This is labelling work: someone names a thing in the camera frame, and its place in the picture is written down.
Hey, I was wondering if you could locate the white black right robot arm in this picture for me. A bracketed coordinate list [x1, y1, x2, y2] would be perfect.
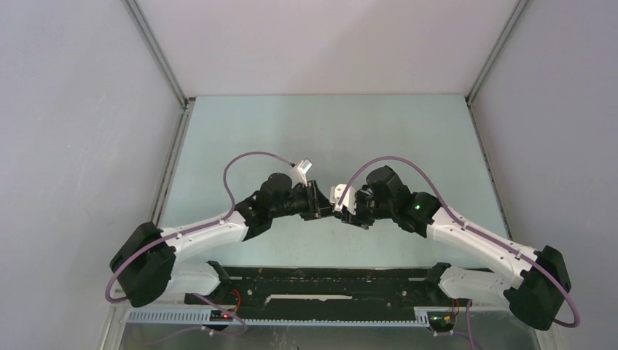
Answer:
[329, 166, 581, 330]

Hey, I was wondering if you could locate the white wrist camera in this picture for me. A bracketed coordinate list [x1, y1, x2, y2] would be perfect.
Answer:
[329, 184, 356, 215]
[289, 158, 313, 187]

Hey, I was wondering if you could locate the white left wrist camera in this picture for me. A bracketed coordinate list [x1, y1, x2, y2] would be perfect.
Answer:
[289, 158, 313, 187]

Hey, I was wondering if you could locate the white slotted cable duct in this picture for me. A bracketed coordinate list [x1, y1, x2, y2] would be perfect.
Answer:
[126, 308, 436, 328]

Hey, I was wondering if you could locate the aluminium corner post left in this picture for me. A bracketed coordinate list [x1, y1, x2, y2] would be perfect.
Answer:
[122, 0, 189, 109]

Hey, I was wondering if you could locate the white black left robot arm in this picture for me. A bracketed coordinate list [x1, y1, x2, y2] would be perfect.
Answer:
[109, 173, 333, 308]

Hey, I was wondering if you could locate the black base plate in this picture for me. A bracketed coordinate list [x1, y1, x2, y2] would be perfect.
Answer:
[207, 266, 467, 323]

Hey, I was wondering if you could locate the aluminium corner post right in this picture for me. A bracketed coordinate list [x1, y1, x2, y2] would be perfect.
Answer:
[466, 0, 531, 107]

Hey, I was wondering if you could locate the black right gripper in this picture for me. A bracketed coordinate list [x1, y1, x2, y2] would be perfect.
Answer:
[341, 190, 395, 230]

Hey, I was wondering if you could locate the aluminium corner post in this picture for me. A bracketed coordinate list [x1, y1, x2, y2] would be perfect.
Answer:
[466, 0, 531, 107]
[122, 0, 189, 109]

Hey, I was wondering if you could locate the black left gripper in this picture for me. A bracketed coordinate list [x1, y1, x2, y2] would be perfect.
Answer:
[270, 180, 341, 221]

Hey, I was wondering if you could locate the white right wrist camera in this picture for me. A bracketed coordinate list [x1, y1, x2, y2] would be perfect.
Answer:
[329, 184, 356, 215]

